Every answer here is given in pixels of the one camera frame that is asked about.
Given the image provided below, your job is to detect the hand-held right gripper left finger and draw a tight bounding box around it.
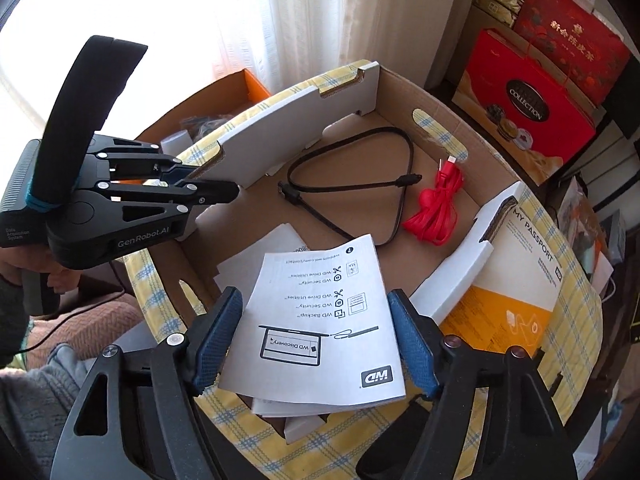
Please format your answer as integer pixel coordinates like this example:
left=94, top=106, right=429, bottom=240
left=50, top=286, right=244, bottom=480

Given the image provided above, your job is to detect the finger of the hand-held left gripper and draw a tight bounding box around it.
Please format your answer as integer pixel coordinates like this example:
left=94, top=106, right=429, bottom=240
left=90, top=136, right=201, bottom=183
left=95, top=182, right=240, bottom=211

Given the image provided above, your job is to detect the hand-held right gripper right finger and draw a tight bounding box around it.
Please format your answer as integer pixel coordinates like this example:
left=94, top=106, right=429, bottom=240
left=387, top=289, right=578, bottom=480

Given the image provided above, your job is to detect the white instruction booklet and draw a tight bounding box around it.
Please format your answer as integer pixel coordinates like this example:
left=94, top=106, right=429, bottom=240
left=217, top=234, right=407, bottom=406

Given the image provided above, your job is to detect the white orange hard drive box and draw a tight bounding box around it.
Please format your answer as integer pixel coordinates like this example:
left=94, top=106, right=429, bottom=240
left=440, top=195, right=566, bottom=396

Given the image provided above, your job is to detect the cardboard tray box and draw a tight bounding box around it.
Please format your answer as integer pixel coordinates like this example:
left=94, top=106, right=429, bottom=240
left=134, top=60, right=527, bottom=411

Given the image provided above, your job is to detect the black usb cable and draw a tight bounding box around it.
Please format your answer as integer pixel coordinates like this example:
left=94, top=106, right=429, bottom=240
left=277, top=127, right=423, bottom=247

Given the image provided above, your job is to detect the person's left hand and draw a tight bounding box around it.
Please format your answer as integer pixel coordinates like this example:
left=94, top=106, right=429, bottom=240
left=0, top=246, right=78, bottom=293

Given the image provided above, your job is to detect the orange lined cardboard box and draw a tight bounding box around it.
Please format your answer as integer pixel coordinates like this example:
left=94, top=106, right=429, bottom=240
left=135, top=69, right=273, bottom=161

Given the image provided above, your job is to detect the white folded paper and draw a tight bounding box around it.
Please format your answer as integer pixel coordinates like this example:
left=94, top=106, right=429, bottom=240
left=250, top=395, right=333, bottom=445

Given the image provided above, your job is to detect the brown knit blanket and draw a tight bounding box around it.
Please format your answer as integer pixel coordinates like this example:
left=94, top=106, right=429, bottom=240
left=20, top=290, right=147, bottom=372

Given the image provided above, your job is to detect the white sheer curtain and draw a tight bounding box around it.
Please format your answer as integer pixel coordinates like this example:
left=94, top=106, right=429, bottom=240
left=0, top=0, right=481, bottom=161

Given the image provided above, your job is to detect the brown cardboard box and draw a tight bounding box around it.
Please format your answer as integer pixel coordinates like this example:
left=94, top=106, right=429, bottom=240
left=555, top=175, right=628, bottom=291

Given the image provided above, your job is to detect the red chocolate gift bag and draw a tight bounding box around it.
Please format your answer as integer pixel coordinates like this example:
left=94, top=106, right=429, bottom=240
left=452, top=27, right=598, bottom=186

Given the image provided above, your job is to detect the red gift bag gold print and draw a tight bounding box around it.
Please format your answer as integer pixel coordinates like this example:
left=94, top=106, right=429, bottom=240
left=514, top=0, right=632, bottom=106

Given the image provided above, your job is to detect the red flat cable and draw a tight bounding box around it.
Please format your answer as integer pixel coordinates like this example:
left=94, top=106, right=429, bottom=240
left=401, top=155, right=468, bottom=247

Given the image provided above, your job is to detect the thin black wire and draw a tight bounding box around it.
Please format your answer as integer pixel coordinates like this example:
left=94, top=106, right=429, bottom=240
left=20, top=260, right=132, bottom=356

